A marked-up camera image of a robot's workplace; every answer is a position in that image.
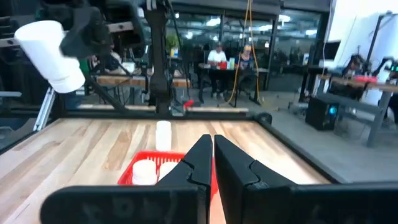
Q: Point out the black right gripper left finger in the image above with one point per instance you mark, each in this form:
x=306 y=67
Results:
x=180 y=199

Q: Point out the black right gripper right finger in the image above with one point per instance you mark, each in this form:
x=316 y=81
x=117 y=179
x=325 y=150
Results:
x=248 y=199

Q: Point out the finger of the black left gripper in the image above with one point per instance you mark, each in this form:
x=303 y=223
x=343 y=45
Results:
x=85 y=34

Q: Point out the white plastic pill bottle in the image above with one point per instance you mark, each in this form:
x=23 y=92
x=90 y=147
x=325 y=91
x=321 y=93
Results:
x=144 y=172
x=166 y=169
x=43 y=53
x=163 y=135

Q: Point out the red plastic basket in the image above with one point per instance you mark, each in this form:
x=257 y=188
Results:
x=155 y=157

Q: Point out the black background robot arm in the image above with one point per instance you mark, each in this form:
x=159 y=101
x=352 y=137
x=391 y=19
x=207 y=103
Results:
x=388 y=63

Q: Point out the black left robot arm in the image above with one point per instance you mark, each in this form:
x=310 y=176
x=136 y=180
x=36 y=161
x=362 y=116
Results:
x=158 y=62

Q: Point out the person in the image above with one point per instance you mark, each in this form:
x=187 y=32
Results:
x=216 y=56
x=83 y=67
x=245 y=59
x=354 y=67

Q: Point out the small potted plant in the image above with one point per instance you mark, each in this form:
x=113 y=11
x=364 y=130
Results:
x=172 y=42

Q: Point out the wooden background bench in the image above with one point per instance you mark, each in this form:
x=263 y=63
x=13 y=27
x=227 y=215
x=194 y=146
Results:
x=130 y=81

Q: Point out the silver aluminium extrusion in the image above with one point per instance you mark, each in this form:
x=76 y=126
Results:
x=43 y=110

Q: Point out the black computer tower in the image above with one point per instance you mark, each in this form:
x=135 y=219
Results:
x=318 y=113

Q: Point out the red box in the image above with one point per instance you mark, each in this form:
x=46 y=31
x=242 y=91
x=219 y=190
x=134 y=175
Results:
x=222 y=65

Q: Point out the green cup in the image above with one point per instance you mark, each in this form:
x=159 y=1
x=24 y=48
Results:
x=231 y=63

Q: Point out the black office desk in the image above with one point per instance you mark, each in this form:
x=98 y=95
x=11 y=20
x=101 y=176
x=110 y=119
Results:
x=261 y=70

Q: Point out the wooden workbench grey legs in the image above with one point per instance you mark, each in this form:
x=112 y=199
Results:
x=342 y=81

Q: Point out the black monitor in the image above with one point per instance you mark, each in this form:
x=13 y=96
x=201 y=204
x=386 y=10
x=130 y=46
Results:
x=331 y=49

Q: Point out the black corner bracket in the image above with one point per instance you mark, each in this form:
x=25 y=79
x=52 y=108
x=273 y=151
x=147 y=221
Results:
x=264 y=117

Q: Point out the black aluminium table frame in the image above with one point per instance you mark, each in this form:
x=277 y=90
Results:
x=217 y=116

